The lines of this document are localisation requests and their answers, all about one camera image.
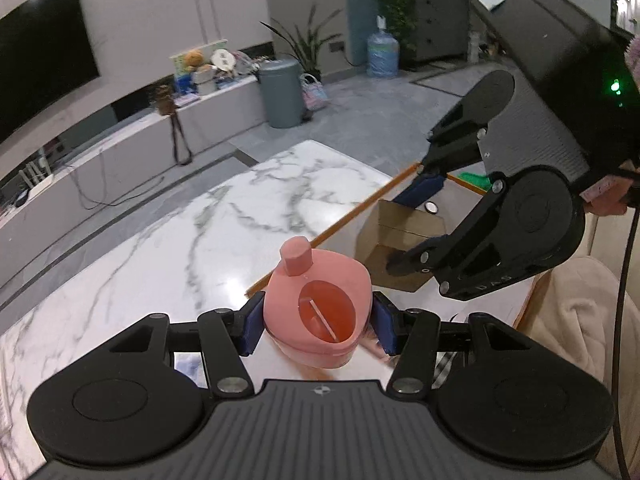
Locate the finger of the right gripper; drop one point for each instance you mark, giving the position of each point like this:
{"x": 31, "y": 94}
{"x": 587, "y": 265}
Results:
{"x": 429, "y": 180}
{"x": 415, "y": 257}

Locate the green potted plant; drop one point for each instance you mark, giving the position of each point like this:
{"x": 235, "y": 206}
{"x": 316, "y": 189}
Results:
{"x": 306, "y": 45}

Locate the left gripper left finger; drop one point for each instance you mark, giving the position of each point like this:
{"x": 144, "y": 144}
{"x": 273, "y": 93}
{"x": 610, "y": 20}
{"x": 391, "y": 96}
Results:
{"x": 226, "y": 337}

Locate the black television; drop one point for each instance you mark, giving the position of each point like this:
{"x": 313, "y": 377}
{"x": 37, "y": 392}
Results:
{"x": 45, "y": 55}

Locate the water jug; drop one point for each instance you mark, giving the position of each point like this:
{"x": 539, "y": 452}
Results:
{"x": 383, "y": 52}

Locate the pink plastic cup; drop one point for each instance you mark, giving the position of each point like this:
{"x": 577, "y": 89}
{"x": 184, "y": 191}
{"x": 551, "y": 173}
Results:
{"x": 317, "y": 304}

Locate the white tv console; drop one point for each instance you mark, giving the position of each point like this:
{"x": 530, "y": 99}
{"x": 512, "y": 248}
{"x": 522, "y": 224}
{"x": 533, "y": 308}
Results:
{"x": 125, "y": 160}

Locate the brown cardboard box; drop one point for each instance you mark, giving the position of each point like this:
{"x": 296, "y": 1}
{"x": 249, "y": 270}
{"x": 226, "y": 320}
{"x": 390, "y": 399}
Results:
{"x": 394, "y": 228}

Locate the brown camera with strap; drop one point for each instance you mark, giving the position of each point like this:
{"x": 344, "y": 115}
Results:
{"x": 167, "y": 107}

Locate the dark illustrated box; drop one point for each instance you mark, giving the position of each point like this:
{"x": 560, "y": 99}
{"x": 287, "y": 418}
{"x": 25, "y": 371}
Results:
{"x": 190, "y": 364}

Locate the dark grey cabinet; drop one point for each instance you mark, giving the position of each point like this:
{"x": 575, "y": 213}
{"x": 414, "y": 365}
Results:
{"x": 442, "y": 29}

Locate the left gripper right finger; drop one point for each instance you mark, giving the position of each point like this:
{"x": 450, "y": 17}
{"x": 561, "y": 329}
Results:
{"x": 413, "y": 338}

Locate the plaid glasses case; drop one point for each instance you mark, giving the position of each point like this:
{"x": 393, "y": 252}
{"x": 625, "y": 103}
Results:
{"x": 445, "y": 363}

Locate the grey trash bin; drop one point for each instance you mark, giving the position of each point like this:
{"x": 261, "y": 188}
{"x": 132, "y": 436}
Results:
{"x": 282, "y": 92}

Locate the person hand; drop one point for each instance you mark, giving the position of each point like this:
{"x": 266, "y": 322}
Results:
{"x": 611, "y": 201}

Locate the patterned gift bag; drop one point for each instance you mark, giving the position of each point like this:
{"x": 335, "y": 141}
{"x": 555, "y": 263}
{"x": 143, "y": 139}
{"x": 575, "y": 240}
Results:
{"x": 314, "y": 95}

